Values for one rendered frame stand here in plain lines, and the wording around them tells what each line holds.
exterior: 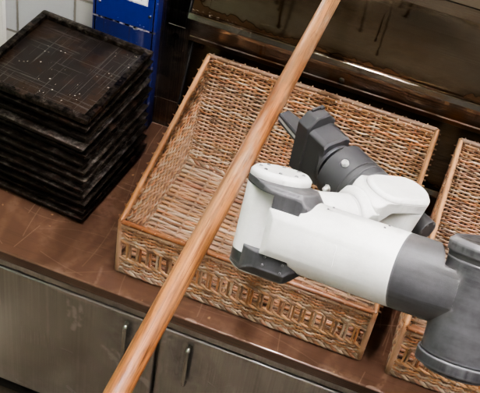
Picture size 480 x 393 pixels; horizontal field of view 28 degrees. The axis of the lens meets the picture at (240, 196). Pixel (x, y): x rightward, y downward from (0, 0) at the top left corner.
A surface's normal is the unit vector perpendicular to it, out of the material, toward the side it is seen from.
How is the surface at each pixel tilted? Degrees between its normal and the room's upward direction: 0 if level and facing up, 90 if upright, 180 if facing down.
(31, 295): 90
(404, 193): 21
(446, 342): 59
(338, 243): 39
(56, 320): 90
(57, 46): 0
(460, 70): 70
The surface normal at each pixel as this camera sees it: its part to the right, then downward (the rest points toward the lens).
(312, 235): -0.32, -0.27
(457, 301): -0.67, -0.08
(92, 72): 0.14, -0.72
